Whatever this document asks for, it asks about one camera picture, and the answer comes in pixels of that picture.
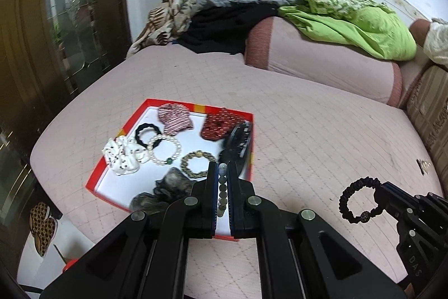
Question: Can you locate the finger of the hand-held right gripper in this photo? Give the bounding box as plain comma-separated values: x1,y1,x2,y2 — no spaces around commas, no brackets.
373,182,417,220

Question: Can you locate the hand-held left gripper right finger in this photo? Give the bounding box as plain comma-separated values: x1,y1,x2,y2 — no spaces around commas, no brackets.
227,161,407,299

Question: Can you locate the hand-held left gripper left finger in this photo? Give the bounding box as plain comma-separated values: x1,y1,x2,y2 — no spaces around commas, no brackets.
40,161,219,299

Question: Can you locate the grey green bead bracelet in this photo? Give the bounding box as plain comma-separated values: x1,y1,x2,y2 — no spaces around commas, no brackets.
217,162,229,218

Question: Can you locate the gold bead bracelet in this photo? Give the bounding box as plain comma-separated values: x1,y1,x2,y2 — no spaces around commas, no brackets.
180,151,218,179

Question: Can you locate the dark olive sheer scrunchie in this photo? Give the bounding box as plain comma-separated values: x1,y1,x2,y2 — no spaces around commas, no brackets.
129,169,198,215

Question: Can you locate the thin black braided bracelet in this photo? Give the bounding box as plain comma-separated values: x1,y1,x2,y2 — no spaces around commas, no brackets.
339,177,384,224

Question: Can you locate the black hair claw clip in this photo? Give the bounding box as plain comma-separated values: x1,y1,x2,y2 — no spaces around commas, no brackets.
218,121,253,173

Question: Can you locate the white pearl bracelet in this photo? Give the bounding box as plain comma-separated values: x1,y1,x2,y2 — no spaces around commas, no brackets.
147,134,183,166

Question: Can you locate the black scalloped hair tie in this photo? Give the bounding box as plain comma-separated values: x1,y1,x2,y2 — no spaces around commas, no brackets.
135,122,165,147

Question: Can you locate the red cardboard box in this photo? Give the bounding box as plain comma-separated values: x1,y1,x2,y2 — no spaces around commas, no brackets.
86,99,254,243

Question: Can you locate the white dotted scrunchie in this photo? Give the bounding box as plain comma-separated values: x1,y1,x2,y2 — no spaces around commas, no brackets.
101,136,151,176

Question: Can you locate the small metal hair clip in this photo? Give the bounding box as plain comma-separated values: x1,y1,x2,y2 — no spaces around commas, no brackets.
416,159,433,175

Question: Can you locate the red beaded scrunchie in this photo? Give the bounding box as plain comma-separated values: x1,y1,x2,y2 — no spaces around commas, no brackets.
200,108,244,142

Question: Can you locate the pink striped scrunchie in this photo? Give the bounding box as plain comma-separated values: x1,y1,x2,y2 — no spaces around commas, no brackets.
157,103,195,136

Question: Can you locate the pink quilted mattress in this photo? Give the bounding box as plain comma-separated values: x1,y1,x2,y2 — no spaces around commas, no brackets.
30,45,445,299

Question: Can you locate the pink bolster pillow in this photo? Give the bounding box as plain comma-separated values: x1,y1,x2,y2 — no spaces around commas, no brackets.
244,17,405,108

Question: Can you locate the patterned brown slipper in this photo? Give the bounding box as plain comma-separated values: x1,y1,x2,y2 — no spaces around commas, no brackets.
29,203,53,237
33,217,58,258

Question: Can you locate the black cloth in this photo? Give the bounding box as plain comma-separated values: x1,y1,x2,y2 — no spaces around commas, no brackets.
173,3,281,56

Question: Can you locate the green cloth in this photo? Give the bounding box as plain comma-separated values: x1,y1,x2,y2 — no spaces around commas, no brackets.
278,0,418,61

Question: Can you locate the leopard print cloth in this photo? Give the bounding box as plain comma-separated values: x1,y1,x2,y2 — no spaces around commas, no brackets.
126,0,200,58

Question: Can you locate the wooden glass door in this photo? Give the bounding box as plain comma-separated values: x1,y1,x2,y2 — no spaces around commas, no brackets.
0,0,132,226

